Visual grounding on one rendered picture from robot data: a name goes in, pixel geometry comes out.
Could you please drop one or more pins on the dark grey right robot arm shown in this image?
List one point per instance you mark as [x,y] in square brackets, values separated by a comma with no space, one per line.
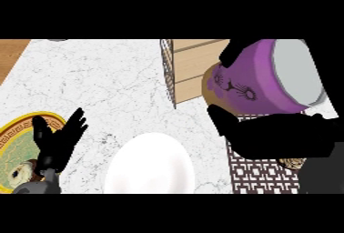
[324,174]

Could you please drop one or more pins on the white plate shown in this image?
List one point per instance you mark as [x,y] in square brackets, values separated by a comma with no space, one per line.
[150,167]

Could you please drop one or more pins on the purple can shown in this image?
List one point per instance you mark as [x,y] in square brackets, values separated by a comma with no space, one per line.
[256,75]

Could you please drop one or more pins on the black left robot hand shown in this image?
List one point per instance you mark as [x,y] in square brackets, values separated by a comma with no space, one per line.
[57,142]

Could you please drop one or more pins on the brown wooden board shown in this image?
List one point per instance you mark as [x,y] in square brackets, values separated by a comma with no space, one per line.
[11,54]

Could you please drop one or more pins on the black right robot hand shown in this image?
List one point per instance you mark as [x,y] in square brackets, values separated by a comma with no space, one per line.
[278,136]

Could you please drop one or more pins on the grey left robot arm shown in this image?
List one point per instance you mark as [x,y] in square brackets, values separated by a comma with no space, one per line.
[39,185]

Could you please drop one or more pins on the yellow rimmed green plate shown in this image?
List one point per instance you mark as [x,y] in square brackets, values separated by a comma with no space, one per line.
[15,142]

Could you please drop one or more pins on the brown white patterned placemat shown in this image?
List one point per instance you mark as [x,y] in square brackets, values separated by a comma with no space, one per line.
[260,177]

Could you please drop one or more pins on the small golden brown object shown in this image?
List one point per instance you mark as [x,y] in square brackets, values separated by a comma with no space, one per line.
[291,163]

